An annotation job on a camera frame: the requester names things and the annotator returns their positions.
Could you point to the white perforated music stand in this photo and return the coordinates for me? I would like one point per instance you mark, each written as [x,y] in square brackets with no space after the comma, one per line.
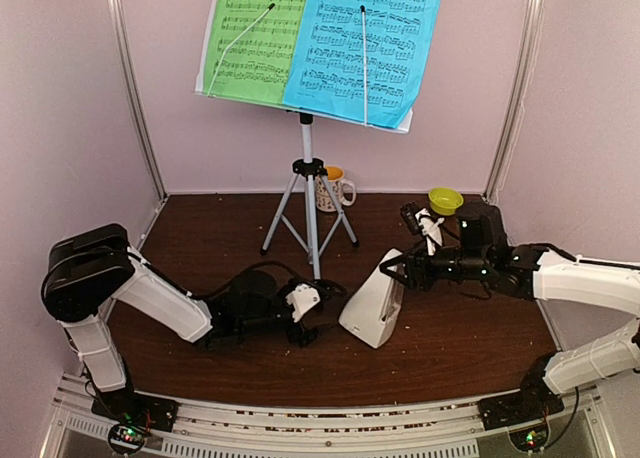
[305,171]

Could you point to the white metronome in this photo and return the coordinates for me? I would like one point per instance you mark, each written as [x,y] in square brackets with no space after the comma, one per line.
[372,312]

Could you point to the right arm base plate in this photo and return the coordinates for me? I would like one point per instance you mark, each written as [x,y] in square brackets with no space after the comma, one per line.
[518,407]

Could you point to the aluminium front rail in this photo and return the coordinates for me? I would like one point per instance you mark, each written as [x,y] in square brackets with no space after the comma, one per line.
[450,428]

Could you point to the blue sheet music page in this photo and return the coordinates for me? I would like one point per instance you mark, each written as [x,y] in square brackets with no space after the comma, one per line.
[362,61]

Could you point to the green sheet music page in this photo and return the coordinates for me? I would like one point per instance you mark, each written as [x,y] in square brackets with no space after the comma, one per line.
[248,50]

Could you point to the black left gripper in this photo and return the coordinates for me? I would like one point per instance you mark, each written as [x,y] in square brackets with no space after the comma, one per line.
[304,336]

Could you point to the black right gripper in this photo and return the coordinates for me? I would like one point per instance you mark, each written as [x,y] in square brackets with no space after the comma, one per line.
[415,262]

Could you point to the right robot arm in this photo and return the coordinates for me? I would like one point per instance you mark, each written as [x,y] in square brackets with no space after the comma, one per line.
[535,271]

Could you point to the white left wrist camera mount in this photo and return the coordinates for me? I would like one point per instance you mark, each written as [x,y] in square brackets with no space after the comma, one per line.
[302,299]

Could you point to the floral ceramic mug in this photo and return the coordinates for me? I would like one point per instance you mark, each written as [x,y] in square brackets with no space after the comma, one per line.
[334,187]

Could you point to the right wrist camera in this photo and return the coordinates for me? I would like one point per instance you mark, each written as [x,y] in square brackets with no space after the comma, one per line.
[425,225]

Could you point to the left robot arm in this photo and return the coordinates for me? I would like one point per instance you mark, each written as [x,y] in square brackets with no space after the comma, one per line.
[91,268]

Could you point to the small yellow-green bowl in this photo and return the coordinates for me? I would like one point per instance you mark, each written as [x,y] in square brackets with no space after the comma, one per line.
[445,201]

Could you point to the left aluminium frame post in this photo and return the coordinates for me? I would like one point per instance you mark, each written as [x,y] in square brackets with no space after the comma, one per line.
[117,14]

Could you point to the right aluminium frame post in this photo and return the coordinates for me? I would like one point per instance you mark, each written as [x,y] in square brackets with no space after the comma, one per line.
[515,111]

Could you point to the aluminium frame post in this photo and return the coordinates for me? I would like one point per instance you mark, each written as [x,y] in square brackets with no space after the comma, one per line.
[117,14]
[515,111]

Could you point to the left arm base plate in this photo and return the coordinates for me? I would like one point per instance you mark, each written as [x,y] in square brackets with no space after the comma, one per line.
[142,411]

